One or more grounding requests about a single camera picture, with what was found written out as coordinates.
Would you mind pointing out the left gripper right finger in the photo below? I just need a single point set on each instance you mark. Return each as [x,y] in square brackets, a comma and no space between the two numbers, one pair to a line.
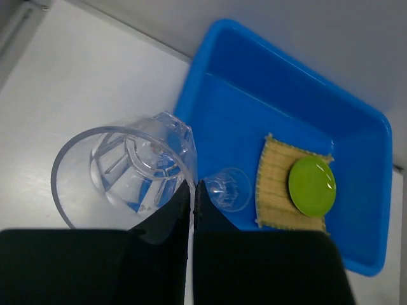
[231,266]

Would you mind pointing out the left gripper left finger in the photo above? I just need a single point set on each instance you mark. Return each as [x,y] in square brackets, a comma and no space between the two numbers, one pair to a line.
[143,265]

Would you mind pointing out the woven bamboo mat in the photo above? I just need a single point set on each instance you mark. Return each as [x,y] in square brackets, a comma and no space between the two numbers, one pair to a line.
[274,206]

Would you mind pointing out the clear glass cup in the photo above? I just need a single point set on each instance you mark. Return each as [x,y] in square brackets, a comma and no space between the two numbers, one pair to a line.
[230,189]
[121,177]

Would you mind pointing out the green plastic plate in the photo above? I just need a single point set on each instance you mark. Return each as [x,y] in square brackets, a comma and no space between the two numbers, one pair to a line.
[312,186]

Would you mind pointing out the blue plastic bin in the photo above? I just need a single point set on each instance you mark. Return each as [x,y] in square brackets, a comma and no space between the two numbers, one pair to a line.
[240,88]

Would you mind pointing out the aluminium frame rail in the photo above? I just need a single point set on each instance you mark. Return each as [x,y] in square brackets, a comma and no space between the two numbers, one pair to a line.
[19,21]

